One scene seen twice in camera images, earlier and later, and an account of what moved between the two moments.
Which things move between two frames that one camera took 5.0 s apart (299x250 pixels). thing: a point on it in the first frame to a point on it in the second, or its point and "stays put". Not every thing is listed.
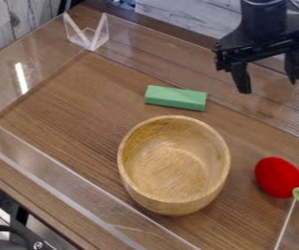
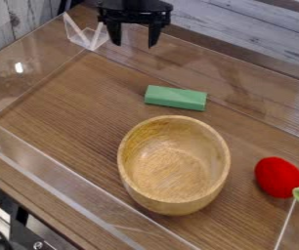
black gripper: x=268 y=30 to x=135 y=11
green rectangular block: x=176 y=98 stays put
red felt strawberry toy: x=278 y=176 stays put
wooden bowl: x=174 y=161 stays put
